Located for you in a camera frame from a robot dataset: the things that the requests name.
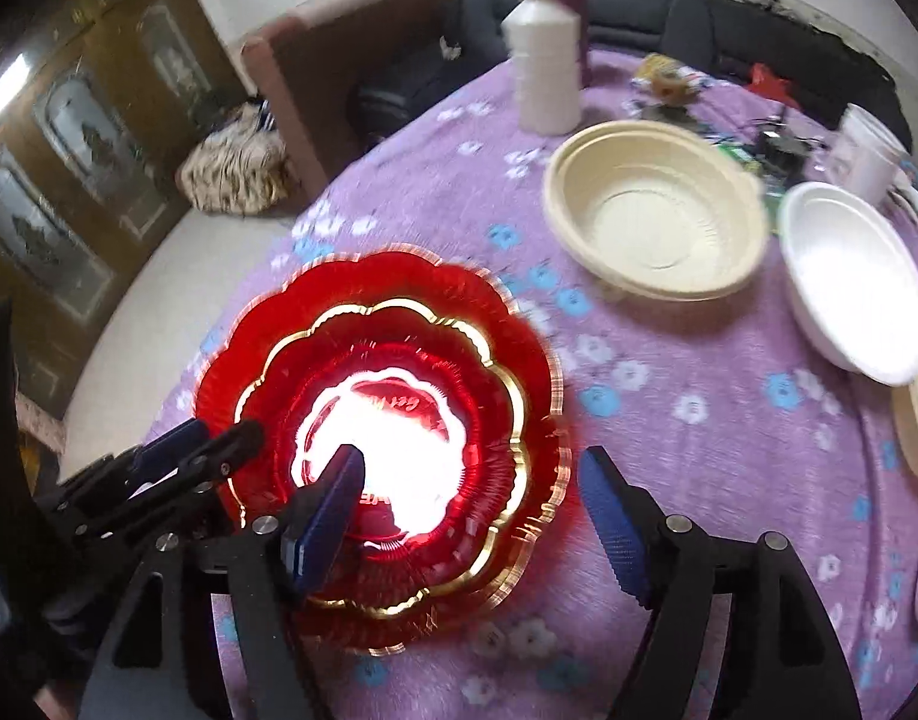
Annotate yellow snack packet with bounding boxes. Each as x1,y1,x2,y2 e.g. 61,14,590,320
631,52,719,91

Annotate purple floral tablecloth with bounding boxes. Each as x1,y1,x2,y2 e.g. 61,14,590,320
140,45,918,720

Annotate white plastic bottle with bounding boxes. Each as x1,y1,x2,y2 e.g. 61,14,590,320
502,0,584,136

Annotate wooden glass-door cabinet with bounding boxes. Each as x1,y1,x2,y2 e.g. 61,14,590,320
0,0,246,421

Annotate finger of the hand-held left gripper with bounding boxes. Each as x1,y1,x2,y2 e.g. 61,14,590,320
56,418,212,512
73,420,266,542

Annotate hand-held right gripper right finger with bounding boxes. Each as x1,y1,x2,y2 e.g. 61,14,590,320
577,446,863,720

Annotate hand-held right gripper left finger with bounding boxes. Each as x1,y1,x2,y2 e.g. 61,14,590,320
80,444,367,720

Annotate white plastic cup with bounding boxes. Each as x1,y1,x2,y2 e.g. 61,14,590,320
826,103,910,203

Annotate large red scalloped plate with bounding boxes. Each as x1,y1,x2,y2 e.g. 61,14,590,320
193,244,580,653

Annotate white work gloves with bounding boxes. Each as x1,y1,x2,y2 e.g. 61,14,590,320
890,165,918,220

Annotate green packet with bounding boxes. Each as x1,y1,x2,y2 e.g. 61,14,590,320
718,139,786,196

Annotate white foam bowl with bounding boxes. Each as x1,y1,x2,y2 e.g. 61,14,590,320
778,181,918,389

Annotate brown armchair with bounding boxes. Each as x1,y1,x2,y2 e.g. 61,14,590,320
241,0,452,203

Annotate black leather sofa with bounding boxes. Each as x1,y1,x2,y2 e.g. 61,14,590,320
354,0,914,158

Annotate striped cloth bundle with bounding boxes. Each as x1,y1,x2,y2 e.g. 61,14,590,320
175,101,295,215

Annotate small red scalloped plate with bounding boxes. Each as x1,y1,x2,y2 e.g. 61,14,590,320
238,298,531,616

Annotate red plastic object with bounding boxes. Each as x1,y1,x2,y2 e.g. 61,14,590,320
748,64,794,102

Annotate cream plastic bowl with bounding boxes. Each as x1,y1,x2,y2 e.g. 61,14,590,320
543,120,771,302

